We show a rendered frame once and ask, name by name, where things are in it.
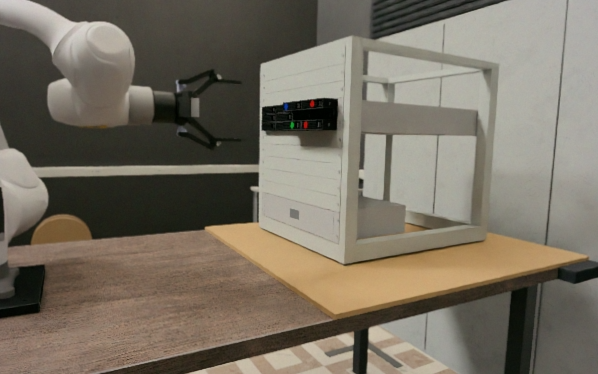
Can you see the white open rack frame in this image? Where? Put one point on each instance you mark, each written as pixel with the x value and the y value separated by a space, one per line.
pixel 309 195

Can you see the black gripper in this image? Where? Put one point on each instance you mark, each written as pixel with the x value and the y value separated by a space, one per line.
pixel 166 107

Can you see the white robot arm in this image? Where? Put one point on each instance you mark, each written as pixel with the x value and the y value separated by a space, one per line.
pixel 99 62

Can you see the tan wooden board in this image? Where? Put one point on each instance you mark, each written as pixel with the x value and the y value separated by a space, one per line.
pixel 365 286

